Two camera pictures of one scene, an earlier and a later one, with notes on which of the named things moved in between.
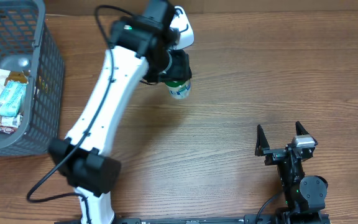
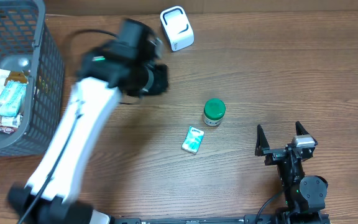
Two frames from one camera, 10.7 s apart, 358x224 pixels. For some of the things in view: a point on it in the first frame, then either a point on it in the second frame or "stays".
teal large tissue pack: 8,102 stays
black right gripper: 275,154 stays
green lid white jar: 179,89 → 214,110
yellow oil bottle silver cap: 18,76 stays
